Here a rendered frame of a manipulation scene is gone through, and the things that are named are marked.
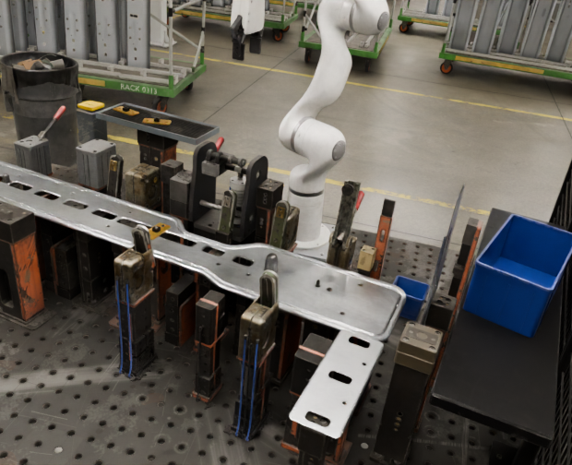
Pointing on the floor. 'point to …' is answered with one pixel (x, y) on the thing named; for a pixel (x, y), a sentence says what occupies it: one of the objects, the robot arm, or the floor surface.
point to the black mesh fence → (569, 217)
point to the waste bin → (43, 99)
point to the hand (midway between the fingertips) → (246, 52)
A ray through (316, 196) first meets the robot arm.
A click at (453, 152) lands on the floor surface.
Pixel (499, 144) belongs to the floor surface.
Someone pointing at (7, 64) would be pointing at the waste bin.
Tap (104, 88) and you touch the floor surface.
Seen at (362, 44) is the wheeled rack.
